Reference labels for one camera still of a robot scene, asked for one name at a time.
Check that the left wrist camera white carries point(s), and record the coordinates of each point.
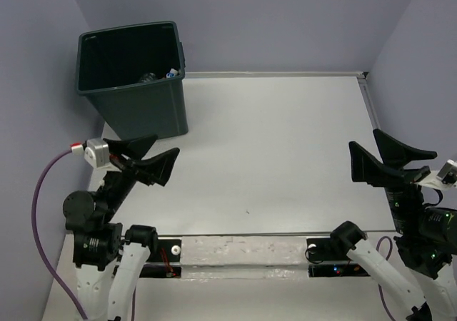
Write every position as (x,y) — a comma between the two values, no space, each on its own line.
(96,153)

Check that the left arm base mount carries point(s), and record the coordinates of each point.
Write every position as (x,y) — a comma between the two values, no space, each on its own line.
(165,263)

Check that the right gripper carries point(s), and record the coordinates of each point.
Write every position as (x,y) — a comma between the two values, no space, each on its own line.
(363,166)

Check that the white foam strip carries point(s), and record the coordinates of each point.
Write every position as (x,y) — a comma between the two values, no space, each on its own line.
(243,258)

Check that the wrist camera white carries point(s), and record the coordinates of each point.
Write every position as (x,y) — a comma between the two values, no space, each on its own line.
(96,153)
(443,179)

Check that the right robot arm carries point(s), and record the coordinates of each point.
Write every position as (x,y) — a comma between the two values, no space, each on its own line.
(426,241)

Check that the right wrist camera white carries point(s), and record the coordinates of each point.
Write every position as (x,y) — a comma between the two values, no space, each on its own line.
(443,179)

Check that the small bottle yellow cap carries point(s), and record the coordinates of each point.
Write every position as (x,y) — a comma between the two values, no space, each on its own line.
(172,73)

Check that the clear bottle blue label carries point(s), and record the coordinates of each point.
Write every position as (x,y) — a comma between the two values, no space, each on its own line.
(148,77)

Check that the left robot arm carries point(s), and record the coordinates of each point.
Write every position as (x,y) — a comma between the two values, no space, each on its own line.
(108,260)

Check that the dark green plastic bin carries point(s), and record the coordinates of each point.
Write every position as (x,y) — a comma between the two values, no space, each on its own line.
(108,67)

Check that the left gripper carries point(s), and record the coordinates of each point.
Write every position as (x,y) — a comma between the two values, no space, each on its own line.
(158,167)

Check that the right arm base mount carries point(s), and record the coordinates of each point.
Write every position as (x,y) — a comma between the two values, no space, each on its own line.
(325,262)

